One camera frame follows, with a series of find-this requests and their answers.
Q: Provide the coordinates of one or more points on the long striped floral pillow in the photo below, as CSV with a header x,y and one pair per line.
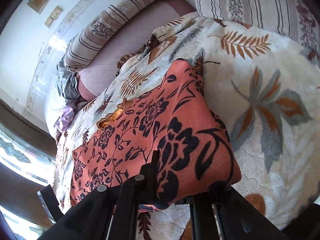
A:
x,y
107,27

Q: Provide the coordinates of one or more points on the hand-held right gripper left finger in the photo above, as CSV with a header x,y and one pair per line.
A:
x,y
147,180

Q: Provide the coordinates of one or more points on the wide striped floral pillow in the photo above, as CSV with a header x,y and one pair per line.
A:
x,y
250,2

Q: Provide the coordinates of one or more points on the stained glass window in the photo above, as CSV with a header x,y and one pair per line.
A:
x,y
15,152

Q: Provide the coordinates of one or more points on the purple patterned cloth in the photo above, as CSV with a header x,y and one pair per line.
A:
x,y
65,117

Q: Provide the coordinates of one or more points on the pink bed bolster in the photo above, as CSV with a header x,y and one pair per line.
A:
x,y
100,75

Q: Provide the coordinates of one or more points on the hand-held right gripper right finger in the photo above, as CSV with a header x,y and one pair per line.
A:
x,y
202,212

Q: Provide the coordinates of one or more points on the cream leaf print blanket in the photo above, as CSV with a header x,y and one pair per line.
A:
x,y
262,85

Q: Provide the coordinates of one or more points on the grey satin pillow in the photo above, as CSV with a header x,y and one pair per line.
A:
x,y
70,87

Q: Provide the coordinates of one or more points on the orange floral garment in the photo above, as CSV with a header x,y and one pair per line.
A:
x,y
180,120

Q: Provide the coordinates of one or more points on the beige wall switch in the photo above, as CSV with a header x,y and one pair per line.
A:
x,y
49,22
57,12

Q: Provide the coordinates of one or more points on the white pillow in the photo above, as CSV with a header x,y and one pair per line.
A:
x,y
53,105

